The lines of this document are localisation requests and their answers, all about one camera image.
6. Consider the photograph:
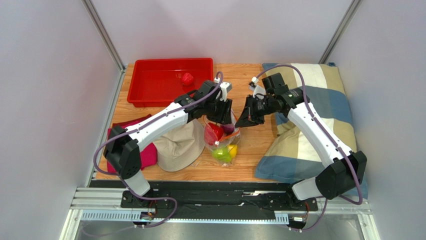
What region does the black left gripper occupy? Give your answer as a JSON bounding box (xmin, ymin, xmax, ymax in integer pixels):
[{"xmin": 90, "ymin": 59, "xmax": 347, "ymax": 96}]
[{"xmin": 204, "ymin": 96, "xmax": 233, "ymax": 126}]

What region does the red fake bell pepper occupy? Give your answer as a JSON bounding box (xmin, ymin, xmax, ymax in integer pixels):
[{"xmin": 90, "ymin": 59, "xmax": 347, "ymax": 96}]
[{"xmin": 204, "ymin": 122, "xmax": 224, "ymax": 146}]

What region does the clear zip top bag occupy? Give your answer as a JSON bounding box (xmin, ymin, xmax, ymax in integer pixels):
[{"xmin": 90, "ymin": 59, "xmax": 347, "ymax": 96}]
[{"xmin": 203, "ymin": 110, "xmax": 241, "ymax": 167}]

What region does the red fake strawberry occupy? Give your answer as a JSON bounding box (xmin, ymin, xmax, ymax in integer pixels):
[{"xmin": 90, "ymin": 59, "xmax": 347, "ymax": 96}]
[{"xmin": 181, "ymin": 72, "xmax": 194, "ymax": 87}]

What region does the pink fake onion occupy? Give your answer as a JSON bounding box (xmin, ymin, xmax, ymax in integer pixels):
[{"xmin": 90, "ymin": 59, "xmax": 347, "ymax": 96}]
[{"xmin": 221, "ymin": 124, "xmax": 235, "ymax": 135}]

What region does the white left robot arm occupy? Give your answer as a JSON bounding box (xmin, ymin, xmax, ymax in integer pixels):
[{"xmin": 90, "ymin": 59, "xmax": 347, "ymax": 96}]
[{"xmin": 96, "ymin": 78, "xmax": 232, "ymax": 196}]

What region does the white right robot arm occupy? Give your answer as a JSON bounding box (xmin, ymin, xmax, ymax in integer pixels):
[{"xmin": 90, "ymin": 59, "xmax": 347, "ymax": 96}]
[{"xmin": 235, "ymin": 73, "xmax": 367, "ymax": 205}]

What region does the yellow fake lemon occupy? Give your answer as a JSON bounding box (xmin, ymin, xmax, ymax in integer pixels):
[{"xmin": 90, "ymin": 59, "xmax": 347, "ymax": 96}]
[{"xmin": 227, "ymin": 144, "xmax": 238, "ymax": 159}]

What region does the beige bucket hat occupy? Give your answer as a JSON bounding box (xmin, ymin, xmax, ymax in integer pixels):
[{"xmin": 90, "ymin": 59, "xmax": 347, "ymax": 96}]
[{"xmin": 153, "ymin": 120, "xmax": 205, "ymax": 172}]

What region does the checkered blue beige pillow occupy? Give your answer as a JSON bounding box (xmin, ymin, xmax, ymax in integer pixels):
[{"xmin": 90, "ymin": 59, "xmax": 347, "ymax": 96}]
[{"xmin": 248, "ymin": 63, "xmax": 368, "ymax": 205}]

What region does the red plastic bin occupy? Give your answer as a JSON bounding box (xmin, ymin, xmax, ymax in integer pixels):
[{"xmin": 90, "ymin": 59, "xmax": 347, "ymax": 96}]
[{"xmin": 127, "ymin": 58, "xmax": 214, "ymax": 108}]

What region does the magenta folded cloth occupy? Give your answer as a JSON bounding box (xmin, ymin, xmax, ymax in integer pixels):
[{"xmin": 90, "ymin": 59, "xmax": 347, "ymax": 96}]
[{"xmin": 107, "ymin": 128, "xmax": 158, "ymax": 174}]

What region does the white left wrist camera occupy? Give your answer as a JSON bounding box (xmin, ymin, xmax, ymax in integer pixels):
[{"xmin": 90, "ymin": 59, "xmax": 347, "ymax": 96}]
[{"xmin": 215, "ymin": 82, "xmax": 233, "ymax": 102}]

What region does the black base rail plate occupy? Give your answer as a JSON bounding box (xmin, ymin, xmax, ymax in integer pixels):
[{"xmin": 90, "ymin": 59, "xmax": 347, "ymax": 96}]
[{"xmin": 89, "ymin": 180, "xmax": 319, "ymax": 220}]

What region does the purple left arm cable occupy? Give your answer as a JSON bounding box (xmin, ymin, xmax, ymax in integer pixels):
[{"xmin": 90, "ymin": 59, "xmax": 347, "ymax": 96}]
[{"xmin": 80, "ymin": 71, "xmax": 225, "ymax": 237}]

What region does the aluminium frame rail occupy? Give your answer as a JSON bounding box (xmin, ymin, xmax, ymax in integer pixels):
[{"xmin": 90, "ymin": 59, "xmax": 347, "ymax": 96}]
[{"xmin": 60, "ymin": 187, "xmax": 380, "ymax": 240}]

